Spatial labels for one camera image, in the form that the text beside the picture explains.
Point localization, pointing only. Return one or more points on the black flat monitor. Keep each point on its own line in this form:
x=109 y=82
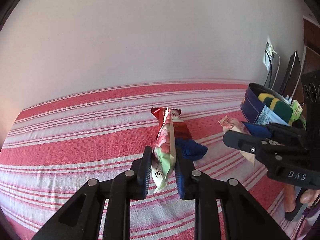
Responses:
x=291 y=72

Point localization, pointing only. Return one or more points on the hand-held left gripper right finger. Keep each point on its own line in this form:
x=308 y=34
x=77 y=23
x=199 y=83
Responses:
x=180 y=180

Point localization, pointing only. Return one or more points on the red snack packet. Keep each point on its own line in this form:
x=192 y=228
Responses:
x=182 y=131

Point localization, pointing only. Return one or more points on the red striped tablecloth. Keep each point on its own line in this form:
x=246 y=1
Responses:
x=75 y=130

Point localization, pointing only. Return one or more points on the grey blue packet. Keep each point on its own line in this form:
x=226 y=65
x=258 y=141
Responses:
x=268 y=116

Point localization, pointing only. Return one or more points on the green white carton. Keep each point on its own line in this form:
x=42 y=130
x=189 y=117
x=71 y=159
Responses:
x=297 y=108

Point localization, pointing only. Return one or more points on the wooden cabinet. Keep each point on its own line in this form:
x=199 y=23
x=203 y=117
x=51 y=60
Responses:
x=311 y=45

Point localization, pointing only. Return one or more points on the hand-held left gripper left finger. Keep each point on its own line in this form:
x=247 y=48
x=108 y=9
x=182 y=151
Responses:
x=147 y=172

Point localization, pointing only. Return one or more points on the white wall socket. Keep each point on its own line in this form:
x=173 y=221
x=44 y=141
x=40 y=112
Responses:
x=269 y=48

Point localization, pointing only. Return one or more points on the metal basin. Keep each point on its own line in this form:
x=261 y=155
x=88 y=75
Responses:
x=250 y=105

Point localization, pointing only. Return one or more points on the yellow green sponge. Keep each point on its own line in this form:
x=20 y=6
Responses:
x=265 y=97
x=281 y=107

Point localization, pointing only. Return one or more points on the blue knitted cloth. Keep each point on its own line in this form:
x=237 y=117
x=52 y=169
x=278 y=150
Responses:
x=192 y=150

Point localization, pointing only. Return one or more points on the person's right hand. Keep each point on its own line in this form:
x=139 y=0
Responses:
x=308 y=196

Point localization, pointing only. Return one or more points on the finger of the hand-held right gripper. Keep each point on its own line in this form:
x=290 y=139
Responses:
x=240 y=141
x=257 y=130

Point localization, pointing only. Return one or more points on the floral snack packet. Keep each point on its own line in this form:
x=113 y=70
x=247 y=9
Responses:
x=232 y=125
x=162 y=152

